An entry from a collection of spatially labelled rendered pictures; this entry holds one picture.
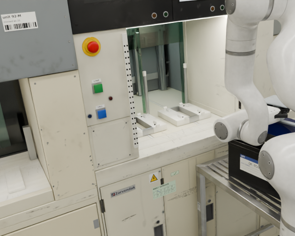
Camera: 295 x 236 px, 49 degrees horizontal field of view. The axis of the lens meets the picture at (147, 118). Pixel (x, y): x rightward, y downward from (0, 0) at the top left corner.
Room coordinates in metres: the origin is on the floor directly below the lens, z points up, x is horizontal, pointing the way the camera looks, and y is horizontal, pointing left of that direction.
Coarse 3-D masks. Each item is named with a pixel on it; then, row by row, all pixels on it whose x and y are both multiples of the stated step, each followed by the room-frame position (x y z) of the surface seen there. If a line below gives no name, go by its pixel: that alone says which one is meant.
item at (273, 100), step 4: (272, 96) 1.23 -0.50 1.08; (276, 96) 1.22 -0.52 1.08; (268, 100) 1.19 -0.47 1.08; (272, 100) 1.18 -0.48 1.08; (276, 100) 1.18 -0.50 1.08; (272, 104) 1.15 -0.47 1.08; (276, 104) 1.13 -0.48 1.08; (280, 104) 1.13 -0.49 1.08; (280, 112) 1.15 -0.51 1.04; (280, 120) 1.16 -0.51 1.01; (284, 120) 1.15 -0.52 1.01; (288, 124) 1.12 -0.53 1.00; (292, 124) 1.11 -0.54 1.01; (268, 136) 1.09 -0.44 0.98; (272, 136) 1.08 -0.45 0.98; (240, 140) 1.20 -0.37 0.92; (248, 144) 1.17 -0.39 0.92; (260, 148) 1.12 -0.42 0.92
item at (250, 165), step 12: (228, 144) 1.21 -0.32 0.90; (240, 144) 1.15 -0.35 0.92; (240, 156) 1.15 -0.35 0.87; (252, 156) 1.11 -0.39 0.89; (240, 168) 1.15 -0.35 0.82; (252, 168) 1.10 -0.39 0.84; (240, 180) 1.15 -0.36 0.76; (252, 180) 1.10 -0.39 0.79; (264, 180) 1.06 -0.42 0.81; (276, 192) 1.01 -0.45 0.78
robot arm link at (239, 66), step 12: (228, 60) 0.99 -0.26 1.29; (240, 60) 0.97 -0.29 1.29; (252, 60) 0.98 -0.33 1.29; (228, 72) 0.99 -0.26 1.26; (240, 72) 0.97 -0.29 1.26; (252, 72) 0.99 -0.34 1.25; (228, 84) 1.00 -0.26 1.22; (240, 84) 0.97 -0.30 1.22; (252, 84) 0.99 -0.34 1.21; (240, 96) 0.96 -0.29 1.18; (252, 96) 0.96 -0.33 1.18; (252, 108) 0.93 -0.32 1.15; (264, 108) 0.95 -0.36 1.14; (252, 120) 0.93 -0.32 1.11; (264, 120) 0.93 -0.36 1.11; (240, 132) 0.97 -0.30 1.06; (252, 132) 0.93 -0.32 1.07; (264, 132) 0.94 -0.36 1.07; (252, 144) 0.94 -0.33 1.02
